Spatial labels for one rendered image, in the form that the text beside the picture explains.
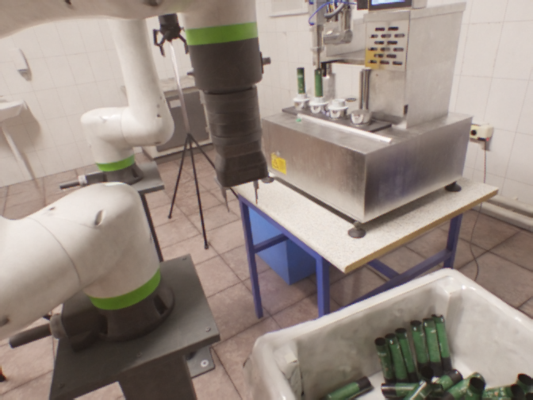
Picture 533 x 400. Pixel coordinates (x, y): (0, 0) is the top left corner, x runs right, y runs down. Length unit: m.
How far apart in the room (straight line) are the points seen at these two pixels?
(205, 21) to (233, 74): 0.07
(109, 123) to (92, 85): 3.41
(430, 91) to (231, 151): 0.89
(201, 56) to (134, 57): 0.69
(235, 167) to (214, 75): 0.13
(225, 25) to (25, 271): 0.38
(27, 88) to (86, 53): 0.70
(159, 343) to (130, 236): 0.19
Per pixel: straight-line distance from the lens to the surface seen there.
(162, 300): 0.69
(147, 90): 1.15
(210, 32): 0.46
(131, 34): 1.14
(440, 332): 1.16
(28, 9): 0.50
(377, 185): 1.10
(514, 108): 2.65
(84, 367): 0.68
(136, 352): 0.66
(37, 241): 0.54
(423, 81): 1.25
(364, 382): 1.11
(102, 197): 0.59
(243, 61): 0.47
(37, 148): 4.70
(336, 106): 1.30
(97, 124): 1.23
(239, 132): 0.49
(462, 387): 1.16
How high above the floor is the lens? 1.38
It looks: 27 degrees down
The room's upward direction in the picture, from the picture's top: 6 degrees counter-clockwise
